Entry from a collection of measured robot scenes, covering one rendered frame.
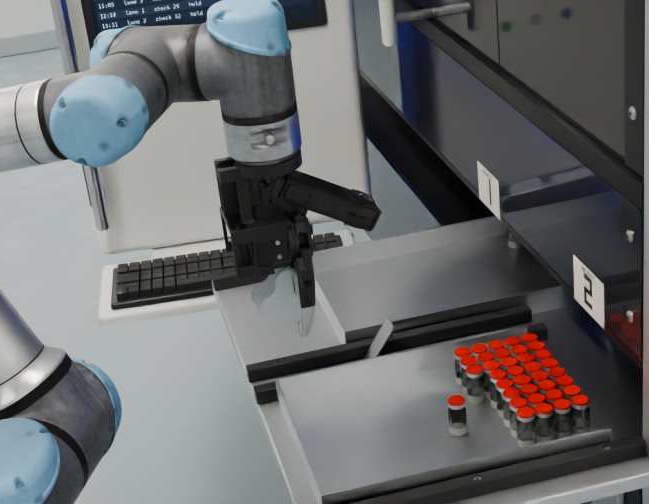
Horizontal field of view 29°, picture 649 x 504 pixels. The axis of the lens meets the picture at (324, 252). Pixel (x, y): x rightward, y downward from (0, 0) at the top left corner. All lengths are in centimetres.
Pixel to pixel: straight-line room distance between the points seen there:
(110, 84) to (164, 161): 111
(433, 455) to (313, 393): 21
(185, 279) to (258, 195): 84
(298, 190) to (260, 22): 18
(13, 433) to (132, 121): 44
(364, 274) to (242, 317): 21
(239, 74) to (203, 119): 99
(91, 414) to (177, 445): 171
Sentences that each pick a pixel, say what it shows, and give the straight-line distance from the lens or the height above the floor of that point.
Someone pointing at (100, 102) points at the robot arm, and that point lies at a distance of 109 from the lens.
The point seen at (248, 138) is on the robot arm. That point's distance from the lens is 122.
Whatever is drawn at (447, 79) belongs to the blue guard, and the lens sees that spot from 192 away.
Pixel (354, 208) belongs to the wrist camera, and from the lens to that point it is 128.
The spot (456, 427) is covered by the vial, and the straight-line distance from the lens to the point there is 152.
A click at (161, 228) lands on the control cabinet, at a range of 226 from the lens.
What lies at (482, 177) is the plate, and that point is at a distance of 183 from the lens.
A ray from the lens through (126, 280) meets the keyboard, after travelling 212.
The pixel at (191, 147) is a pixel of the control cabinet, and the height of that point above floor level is 99.
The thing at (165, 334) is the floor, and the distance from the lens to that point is 368.
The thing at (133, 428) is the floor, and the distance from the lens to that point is 328.
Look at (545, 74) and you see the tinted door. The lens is 157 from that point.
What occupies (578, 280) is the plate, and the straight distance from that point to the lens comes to 156.
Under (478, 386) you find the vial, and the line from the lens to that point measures 157.
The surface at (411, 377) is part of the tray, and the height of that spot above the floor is 88.
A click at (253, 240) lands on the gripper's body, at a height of 122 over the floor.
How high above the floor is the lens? 175
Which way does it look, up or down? 26 degrees down
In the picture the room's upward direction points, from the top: 7 degrees counter-clockwise
